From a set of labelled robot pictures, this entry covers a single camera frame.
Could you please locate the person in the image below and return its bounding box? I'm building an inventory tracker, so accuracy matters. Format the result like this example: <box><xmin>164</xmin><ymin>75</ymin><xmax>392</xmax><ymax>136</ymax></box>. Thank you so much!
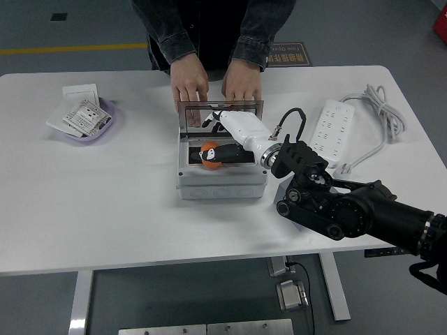
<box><xmin>146</xmin><ymin>0</ymin><xmax>273</xmax><ymax>73</ymax></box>

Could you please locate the plain white flat panel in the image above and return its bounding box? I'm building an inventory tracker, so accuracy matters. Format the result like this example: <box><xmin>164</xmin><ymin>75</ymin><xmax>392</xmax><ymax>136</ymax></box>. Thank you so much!
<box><xmin>46</xmin><ymin>100</ymin><xmax>83</xmax><ymax>137</ymax></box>

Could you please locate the white wall switch plate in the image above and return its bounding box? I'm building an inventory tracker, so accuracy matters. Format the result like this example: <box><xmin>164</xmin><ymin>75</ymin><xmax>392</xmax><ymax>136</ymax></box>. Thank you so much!
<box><xmin>62</xmin><ymin>83</ymin><xmax>100</xmax><ymax>105</ymax></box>

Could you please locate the white power strip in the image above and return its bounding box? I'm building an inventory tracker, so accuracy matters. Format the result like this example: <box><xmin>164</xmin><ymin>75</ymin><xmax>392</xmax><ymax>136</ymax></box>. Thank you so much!
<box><xmin>309</xmin><ymin>98</ymin><xmax>356</xmax><ymax>168</ymax></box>

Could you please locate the black cable under table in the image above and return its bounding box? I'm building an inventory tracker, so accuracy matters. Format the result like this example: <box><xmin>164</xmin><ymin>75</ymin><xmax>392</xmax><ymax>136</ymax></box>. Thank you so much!
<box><xmin>286</xmin><ymin>261</ymin><xmax>315</xmax><ymax>335</ymax></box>

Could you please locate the purple plastic tray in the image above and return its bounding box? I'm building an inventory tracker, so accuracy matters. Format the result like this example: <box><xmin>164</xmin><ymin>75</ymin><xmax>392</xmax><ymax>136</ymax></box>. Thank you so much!
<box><xmin>52</xmin><ymin>96</ymin><xmax>117</xmax><ymax>143</ymax></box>

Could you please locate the black table control panel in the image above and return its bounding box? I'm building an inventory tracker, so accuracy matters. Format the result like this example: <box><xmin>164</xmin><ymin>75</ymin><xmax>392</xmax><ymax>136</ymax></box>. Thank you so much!
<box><xmin>364</xmin><ymin>246</ymin><xmax>411</xmax><ymax>258</ymax></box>

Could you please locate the black orange floor sign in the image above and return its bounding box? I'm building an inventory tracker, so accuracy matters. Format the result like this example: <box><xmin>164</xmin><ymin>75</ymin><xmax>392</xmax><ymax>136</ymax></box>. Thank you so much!
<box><xmin>267</xmin><ymin>42</ymin><xmax>312</xmax><ymax>68</ymax></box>

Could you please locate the person's right hand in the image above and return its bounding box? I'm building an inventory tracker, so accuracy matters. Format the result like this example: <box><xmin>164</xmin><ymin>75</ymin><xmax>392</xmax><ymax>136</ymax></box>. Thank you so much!
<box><xmin>170</xmin><ymin>54</ymin><xmax>210</xmax><ymax>113</ymax></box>

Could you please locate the white socket panel printed wrap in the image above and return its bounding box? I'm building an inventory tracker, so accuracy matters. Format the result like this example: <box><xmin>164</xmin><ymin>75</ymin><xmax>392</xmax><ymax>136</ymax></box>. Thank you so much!
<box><xmin>62</xmin><ymin>99</ymin><xmax>113</xmax><ymax>137</ymax></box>

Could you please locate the grey under-table control box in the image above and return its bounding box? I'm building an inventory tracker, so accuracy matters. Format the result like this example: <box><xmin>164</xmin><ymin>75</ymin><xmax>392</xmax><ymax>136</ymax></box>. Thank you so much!
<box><xmin>267</xmin><ymin>256</ymin><xmax>297</xmax><ymax>278</ymax></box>

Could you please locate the orange cylinder object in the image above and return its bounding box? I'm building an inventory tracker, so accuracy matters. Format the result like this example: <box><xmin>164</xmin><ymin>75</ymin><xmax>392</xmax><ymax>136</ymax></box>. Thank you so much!
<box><xmin>199</xmin><ymin>141</ymin><xmax>224</xmax><ymax>170</ymax></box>

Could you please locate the yellow floor tape line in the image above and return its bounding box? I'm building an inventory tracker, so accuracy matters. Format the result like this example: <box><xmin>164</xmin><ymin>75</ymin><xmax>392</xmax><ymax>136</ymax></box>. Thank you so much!
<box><xmin>0</xmin><ymin>42</ymin><xmax>148</xmax><ymax>56</ymax></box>

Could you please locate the white table leg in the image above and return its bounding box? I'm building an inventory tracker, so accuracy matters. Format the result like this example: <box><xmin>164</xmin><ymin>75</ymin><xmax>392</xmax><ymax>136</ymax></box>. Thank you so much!
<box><xmin>68</xmin><ymin>269</ymin><xmax>94</xmax><ymax>335</ymax></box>
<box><xmin>318</xmin><ymin>251</ymin><xmax>351</xmax><ymax>322</ymax></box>

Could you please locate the silver metal box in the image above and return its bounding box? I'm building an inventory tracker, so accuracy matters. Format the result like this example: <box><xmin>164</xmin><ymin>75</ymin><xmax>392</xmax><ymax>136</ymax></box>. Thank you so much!
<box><xmin>276</xmin><ymin>278</ymin><xmax>310</xmax><ymax>311</ymax></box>

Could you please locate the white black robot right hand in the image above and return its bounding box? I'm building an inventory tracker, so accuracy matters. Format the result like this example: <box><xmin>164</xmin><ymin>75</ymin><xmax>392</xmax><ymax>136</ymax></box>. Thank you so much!
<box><xmin>198</xmin><ymin>110</ymin><xmax>284</xmax><ymax>165</ymax></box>

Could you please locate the grey junction box with lid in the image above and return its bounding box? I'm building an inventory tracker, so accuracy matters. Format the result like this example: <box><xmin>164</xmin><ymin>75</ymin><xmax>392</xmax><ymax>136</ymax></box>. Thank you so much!
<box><xmin>176</xmin><ymin>100</ymin><xmax>269</xmax><ymax>200</ymax></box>

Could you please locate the grey metal plate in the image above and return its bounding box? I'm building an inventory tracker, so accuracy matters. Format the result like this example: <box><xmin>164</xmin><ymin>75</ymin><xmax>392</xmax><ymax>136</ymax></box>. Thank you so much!
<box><xmin>118</xmin><ymin>324</ymin><xmax>207</xmax><ymax>335</ymax></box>
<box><xmin>207</xmin><ymin>318</ymin><xmax>294</xmax><ymax>335</ymax></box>

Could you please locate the red object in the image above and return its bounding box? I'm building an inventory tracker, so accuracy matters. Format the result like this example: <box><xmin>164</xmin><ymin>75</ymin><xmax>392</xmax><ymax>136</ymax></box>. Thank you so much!
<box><xmin>432</xmin><ymin>6</ymin><xmax>447</xmax><ymax>38</ymax></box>

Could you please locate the person's left hand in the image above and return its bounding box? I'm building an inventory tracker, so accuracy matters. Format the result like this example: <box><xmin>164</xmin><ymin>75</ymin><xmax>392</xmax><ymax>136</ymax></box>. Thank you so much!
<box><xmin>221</xmin><ymin>57</ymin><xmax>263</xmax><ymax>105</ymax></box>

